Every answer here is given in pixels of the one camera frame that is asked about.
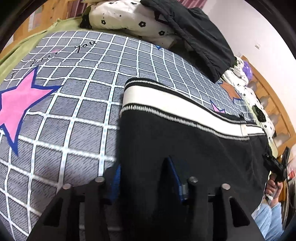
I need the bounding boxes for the black pants with white stripe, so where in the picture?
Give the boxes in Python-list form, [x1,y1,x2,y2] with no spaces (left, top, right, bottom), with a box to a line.
[115,77,273,241]

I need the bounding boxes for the light blue sleeve forearm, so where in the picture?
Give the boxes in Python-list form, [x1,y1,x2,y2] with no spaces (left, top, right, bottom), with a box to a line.
[253,202,283,240]

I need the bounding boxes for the person's right hand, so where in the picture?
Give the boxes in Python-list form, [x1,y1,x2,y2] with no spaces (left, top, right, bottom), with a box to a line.
[265,174,283,207]

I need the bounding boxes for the grey grid bed sheet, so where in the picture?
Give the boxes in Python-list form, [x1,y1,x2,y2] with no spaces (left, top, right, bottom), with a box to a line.
[1,31,254,240]

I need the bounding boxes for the purple plush item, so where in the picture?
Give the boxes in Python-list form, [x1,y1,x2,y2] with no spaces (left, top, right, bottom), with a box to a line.
[242,60,253,81]

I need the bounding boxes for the black jacket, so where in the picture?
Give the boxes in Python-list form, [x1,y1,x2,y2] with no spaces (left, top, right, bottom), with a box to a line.
[140,1,236,83]

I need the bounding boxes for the green blanket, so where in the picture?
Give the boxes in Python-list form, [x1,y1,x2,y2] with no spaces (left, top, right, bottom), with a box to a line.
[1,16,86,83]

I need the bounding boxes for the white flower print quilt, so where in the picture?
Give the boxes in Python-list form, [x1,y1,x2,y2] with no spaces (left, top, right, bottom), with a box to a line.
[80,3,275,138]

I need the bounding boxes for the maroon curtain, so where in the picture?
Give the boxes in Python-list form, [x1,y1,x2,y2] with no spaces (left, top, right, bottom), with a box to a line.
[67,0,209,18]

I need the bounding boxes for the wooden bed frame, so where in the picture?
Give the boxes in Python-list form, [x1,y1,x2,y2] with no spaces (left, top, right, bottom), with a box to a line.
[1,1,295,156]

